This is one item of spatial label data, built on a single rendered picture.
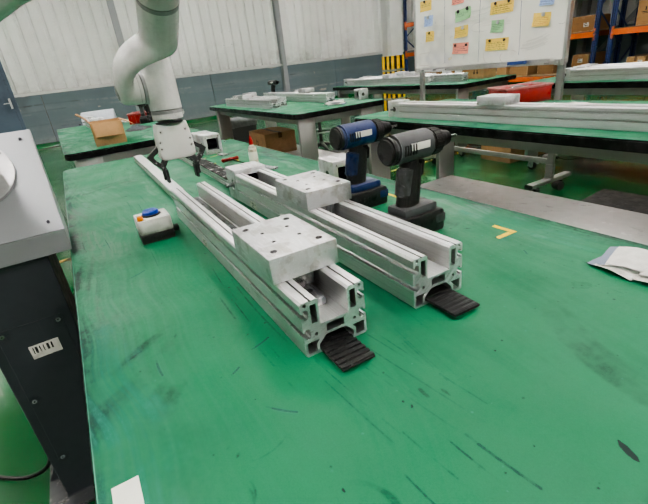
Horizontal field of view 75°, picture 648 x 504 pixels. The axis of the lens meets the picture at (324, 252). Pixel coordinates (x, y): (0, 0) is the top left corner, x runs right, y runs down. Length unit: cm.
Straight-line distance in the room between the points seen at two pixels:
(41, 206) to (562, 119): 192
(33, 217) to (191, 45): 1153
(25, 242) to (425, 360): 99
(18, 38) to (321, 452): 1197
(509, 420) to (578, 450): 6
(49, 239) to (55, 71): 1099
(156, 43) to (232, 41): 1189
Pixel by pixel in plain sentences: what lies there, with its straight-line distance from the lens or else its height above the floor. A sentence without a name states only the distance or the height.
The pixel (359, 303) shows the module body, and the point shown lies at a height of 83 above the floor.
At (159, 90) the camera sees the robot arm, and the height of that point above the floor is 112.
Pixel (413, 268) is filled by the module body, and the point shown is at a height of 85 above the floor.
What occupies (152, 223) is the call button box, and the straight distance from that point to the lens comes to 112.
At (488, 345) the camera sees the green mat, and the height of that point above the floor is 78.
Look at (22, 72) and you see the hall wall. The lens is 1220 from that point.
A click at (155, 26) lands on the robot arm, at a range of 111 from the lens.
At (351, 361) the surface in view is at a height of 79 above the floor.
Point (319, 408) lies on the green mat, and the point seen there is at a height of 78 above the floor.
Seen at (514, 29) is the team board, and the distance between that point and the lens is 381.
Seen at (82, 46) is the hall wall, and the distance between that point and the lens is 1222.
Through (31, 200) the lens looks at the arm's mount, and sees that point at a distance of 128.
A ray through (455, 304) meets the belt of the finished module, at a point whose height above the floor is 79.
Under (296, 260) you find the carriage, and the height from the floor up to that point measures 89.
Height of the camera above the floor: 114
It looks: 24 degrees down
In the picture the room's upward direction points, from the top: 7 degrees counter-clockwise
